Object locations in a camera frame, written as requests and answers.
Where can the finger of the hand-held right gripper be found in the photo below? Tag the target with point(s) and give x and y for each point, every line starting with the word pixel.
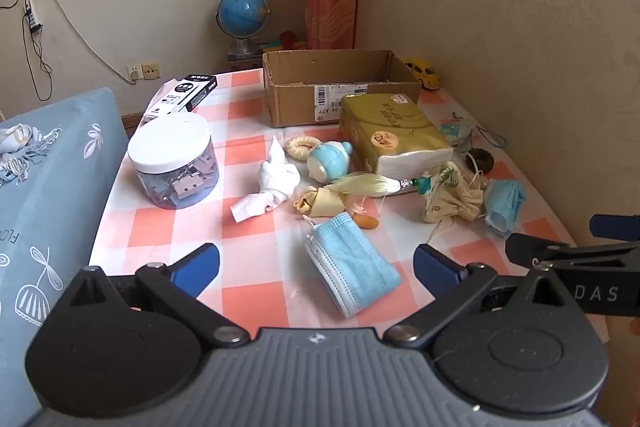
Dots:
pixel 522 248
pixel 615 225

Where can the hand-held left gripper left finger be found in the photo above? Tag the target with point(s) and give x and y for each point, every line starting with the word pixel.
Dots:
pixel 197 268

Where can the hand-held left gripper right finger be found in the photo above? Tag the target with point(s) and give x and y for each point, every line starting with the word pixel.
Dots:
pixel 435 269

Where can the blue face mask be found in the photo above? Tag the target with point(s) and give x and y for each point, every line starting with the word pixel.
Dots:
pixel 505 204
pixel 350 267

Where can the pale yellow tassel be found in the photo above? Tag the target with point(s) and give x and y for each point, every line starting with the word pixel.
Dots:
pixel 365 184

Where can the pale yellow cloth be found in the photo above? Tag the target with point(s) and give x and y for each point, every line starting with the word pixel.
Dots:
pixel 325 202

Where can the light blue plush toy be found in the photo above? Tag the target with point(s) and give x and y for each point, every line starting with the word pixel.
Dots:
pixel 327 159

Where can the cardboard box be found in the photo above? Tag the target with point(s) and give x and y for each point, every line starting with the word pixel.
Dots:
pixel 295 107

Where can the checked tablecloth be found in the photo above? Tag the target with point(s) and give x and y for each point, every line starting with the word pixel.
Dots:
pixel 250 257

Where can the small orange capsule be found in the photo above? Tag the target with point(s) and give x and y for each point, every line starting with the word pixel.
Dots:
pixel 365 221

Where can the dark brown scrunchie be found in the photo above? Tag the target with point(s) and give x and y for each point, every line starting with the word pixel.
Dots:
pixel 484 162

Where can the white knotted tissue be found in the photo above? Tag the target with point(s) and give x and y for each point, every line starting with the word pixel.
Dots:
pixel 275 182

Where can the clear jar with white lid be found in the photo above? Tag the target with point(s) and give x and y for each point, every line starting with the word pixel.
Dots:
pixel 167 142

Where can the teal face mask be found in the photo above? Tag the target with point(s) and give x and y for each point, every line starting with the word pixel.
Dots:
pixel 456 132

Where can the beige scrunchie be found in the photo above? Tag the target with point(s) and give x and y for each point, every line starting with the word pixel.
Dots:
pixel 292 147

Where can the gold tissue pack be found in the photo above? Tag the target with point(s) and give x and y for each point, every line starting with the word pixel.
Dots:
pixel 390 122

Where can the blue floral cushion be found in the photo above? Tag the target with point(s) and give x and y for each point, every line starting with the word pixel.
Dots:
pixel 50 217

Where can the black pen box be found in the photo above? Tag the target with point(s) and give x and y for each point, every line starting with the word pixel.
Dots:
pixel 182 94

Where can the yellow toy car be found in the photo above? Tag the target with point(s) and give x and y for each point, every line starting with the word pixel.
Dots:
pixel 422 69

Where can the flat box under globe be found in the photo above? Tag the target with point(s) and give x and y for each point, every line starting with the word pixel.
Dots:
pixel 245 58

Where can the colourful pop toy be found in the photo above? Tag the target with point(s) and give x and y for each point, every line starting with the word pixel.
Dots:
pixel 287 39

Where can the blue globe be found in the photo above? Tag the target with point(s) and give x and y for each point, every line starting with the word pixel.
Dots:
pixel 241 9

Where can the white power strip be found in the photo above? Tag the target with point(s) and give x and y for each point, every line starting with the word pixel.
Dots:
pixel 33 18

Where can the beige wall socket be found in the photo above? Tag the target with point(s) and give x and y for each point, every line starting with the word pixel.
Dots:
pixel 150 69

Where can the white wall socket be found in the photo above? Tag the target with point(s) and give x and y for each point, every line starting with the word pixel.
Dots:
pixel 134 73

